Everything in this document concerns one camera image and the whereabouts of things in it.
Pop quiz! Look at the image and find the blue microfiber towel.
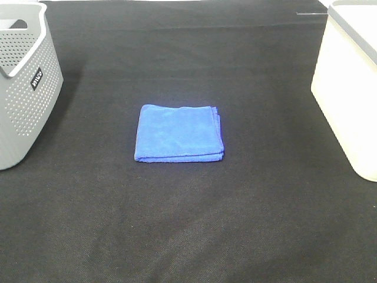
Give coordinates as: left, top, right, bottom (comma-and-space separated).
134, 104, 224, 163

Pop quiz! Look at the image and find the black fabric table mat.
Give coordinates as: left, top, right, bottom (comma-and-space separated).
1, 1, 376, 282

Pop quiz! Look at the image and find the white plastic storage bin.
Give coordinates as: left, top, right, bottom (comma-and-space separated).
311, 1, 376, 182

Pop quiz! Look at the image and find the grey perforated plastic basket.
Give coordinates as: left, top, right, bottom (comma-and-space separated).
1, 2, 64, 170

